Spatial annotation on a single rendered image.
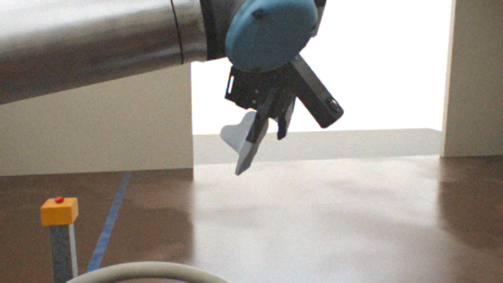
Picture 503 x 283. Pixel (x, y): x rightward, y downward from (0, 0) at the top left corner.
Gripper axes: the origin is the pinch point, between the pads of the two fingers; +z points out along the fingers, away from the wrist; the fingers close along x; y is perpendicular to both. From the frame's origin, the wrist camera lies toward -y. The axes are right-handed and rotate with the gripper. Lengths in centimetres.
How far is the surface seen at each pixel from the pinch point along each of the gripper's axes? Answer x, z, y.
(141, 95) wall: -430, 257, 358
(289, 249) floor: -245, 227, 35
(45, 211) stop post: -39, 91, 96
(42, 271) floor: -115, 257, 193
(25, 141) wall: -313, 344, 469
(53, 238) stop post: -39, 103, 92
